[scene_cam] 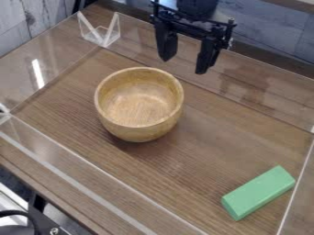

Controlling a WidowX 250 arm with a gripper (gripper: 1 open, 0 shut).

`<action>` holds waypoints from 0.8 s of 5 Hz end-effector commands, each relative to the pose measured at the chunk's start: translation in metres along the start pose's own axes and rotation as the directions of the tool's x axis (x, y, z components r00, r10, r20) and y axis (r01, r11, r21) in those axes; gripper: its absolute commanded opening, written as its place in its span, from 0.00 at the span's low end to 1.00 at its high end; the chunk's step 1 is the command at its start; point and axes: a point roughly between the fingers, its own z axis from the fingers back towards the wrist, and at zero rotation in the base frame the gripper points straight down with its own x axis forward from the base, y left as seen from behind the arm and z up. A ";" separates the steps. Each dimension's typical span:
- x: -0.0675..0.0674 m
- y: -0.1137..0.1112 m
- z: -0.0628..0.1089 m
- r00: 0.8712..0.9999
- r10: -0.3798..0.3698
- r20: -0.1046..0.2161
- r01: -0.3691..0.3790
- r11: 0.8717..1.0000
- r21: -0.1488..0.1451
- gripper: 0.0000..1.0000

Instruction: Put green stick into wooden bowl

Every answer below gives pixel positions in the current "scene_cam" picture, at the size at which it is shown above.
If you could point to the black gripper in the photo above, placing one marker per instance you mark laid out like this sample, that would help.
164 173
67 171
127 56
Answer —
199 15

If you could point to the green rectangular block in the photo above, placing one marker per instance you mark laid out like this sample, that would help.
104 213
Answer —
255 193

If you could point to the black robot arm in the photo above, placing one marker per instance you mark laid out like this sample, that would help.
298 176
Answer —
187 31

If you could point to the wooden bowl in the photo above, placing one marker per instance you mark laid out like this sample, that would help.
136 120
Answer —
139 103

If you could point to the black table clamp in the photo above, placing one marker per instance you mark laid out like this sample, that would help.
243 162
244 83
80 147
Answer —
47 226

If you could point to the clear acrylic tray wall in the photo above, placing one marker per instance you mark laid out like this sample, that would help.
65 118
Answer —
125 192

